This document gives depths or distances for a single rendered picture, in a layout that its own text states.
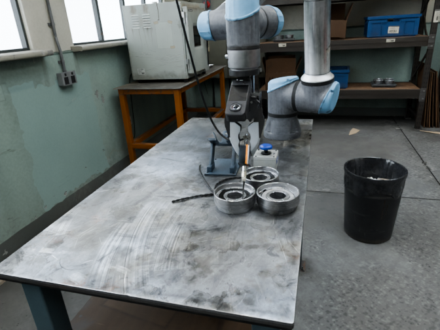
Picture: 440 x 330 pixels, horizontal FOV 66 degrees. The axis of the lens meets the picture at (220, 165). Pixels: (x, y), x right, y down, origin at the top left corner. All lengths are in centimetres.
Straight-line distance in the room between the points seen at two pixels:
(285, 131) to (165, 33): 197
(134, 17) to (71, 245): 261
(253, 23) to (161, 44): 238
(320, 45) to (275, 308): 89
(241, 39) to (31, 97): 190
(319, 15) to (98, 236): 92
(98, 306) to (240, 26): 79
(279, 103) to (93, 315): 93
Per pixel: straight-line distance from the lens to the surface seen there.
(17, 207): 246
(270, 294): 63
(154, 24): 315
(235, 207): 82
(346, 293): 186
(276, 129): 135
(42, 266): 80
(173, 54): 310
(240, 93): 78
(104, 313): 102
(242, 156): 84
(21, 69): 249
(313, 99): 128
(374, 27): 434
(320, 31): 123
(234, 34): 79
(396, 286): 197
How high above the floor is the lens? 123
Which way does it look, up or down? 22 degrees down
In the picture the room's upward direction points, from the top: 4 degrees counter-clockwise
